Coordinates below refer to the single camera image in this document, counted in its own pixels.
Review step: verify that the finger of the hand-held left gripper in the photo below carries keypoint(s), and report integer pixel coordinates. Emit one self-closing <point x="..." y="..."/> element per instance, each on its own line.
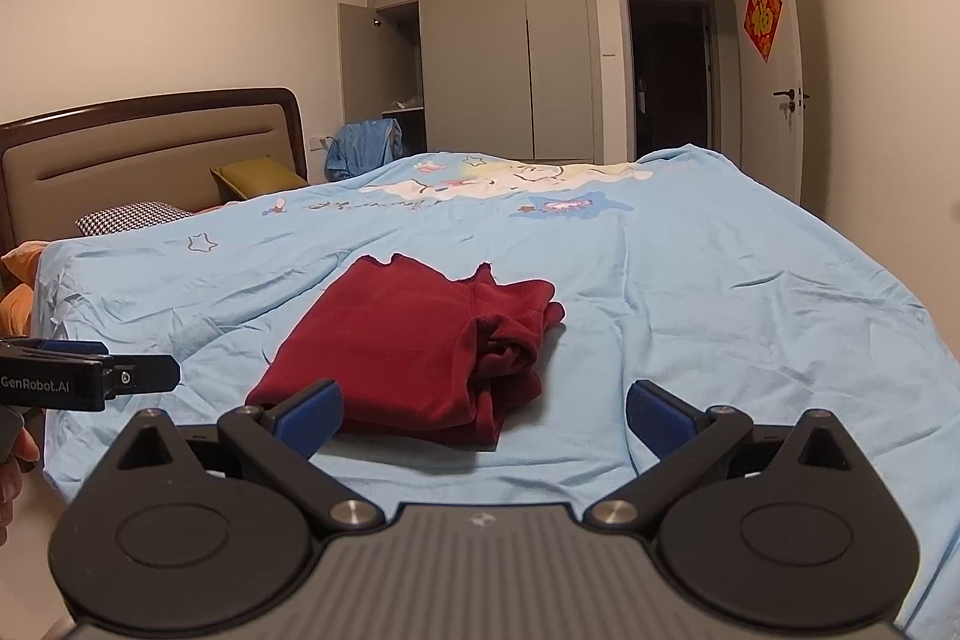
<point x="75" y="347"/>
<point x="146" y="374"/>

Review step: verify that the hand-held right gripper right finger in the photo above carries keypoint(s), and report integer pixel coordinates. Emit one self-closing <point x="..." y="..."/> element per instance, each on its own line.
<point x="660" y="419"/>

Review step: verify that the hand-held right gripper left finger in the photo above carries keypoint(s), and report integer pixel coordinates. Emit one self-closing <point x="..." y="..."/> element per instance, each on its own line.
<point x="311" y="419"/>

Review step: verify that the dark red sweater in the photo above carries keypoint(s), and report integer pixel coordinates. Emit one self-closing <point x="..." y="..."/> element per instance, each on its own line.
<point x="390" y="332"/>

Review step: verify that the person's left hand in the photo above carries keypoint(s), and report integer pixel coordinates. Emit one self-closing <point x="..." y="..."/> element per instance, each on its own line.
<point x="19" y="482"/>

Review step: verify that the orange pillow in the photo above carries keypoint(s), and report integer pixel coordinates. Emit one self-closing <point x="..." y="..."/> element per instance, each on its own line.
<point x="19" y="280"/>

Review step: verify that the light blue printed blanket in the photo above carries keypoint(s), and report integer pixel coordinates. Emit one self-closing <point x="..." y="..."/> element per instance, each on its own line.
<point x="675" y="280"/>

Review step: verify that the houndstooth pillow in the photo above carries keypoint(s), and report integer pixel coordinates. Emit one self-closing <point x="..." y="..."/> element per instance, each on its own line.
<point x="135" y="218"/>

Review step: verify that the brown padded bed headboard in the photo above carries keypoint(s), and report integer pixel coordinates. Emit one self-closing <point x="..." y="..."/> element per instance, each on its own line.
<point x="150" y="160"/>

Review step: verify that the olive yellow pillow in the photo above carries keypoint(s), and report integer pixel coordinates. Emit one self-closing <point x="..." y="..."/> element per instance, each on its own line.
<point x="262" y="175"/>

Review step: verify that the blue garment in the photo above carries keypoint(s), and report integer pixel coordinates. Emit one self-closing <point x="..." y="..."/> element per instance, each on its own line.
<point x="367" y="149"/>

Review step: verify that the white door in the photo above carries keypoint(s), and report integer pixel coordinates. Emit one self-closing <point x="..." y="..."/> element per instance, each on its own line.
<point x="761" y="153"/>

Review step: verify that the grey wardrobe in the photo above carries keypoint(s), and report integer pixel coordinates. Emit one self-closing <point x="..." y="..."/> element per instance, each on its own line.
<point x="480" y="70"/>

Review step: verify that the red diamond door decoration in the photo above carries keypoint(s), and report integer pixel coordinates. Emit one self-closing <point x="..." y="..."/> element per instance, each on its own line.
<point x="763" y="18"/>

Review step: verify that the white wall socket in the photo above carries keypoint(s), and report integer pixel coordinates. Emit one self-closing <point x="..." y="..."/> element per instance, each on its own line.
<point x="317" y="142"/>

